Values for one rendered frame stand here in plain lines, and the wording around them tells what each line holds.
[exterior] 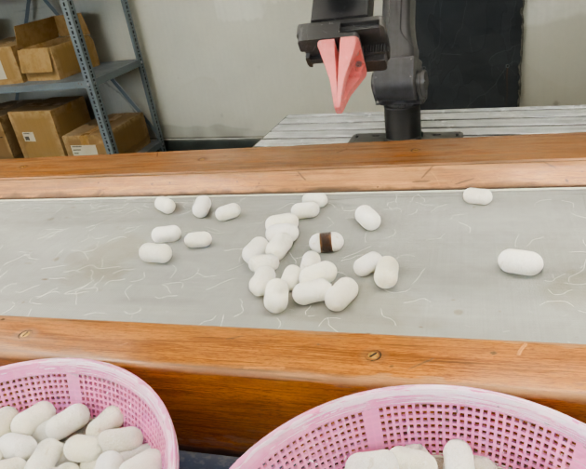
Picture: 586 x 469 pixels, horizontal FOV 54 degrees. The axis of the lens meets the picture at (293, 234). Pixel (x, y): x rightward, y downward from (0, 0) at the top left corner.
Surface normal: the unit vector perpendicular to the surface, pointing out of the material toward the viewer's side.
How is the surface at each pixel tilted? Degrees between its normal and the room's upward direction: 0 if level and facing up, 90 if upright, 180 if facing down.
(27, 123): 90
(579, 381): 0
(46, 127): 90
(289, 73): 90
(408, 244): 0
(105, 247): 0
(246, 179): 45
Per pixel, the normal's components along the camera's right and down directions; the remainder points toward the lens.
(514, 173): -0.28, -0.27
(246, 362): -0.14, -0.87
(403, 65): -0.40, 0.13
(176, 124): -0.34, 0.46
